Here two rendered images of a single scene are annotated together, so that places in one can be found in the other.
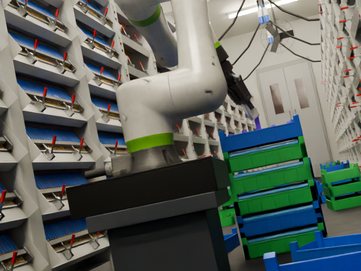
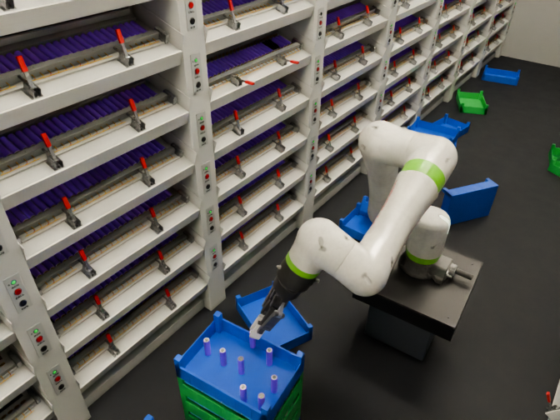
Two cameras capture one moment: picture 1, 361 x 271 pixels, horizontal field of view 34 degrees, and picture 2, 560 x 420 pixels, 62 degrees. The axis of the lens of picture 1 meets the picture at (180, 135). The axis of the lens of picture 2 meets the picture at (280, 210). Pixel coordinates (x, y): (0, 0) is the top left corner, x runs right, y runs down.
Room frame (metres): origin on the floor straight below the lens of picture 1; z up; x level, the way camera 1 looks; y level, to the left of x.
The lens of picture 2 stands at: (2.96, 0.11, 1.57)
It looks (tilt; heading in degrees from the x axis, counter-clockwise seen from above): 37 degrees down; 203
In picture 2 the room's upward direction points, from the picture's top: 1 degrees clockwise
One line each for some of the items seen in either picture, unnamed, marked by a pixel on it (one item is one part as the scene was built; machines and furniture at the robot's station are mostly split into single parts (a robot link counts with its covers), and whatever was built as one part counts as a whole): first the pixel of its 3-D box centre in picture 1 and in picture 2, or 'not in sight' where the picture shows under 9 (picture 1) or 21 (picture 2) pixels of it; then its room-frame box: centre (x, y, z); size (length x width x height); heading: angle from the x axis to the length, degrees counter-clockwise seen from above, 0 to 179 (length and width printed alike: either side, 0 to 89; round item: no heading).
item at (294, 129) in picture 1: (259, 135); (240, 364); (2.27, -0.30, 0.44); 0.30 x 0.20 x 0.08; 84
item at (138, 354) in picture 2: not in sight; (248, 247); (1.40, -0.73, 0.03); 2.19 x 0.16 x 0.05; 167
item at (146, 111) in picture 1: (149, 113); (423, 232); (1.56, 0.07, 0.51); 0.16 x 0.13 x 0.19; 80
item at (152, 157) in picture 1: (134, 165); (435, 265); (1.57, 0.14, 0.39); 0.26 x 0.15 x 0.06; 80
